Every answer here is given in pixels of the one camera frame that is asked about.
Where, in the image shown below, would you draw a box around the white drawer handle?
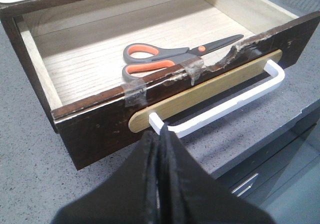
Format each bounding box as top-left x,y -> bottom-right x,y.
148,59 -> 286,139

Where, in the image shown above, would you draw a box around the dark wooden drawer cabinet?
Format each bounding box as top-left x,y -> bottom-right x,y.
0,0 -> 198,135

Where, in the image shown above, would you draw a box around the dark wooden drawer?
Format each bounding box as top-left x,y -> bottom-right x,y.
13,0 -> 320,171

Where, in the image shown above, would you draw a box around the grey orange handled scissors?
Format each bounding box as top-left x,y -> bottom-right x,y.
122,34 -> 244,82

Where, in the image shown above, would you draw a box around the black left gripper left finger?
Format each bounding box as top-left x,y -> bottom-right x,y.
51,131 -> 159,224

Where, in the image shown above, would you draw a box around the black appliance below counter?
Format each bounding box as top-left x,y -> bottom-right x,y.
211,108 -> 320,207

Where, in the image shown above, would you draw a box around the light wooden handle plate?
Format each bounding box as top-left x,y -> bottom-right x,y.
128,49 -> 282,134

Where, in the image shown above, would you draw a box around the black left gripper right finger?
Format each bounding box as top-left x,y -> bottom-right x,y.
158,124 -> 275,224

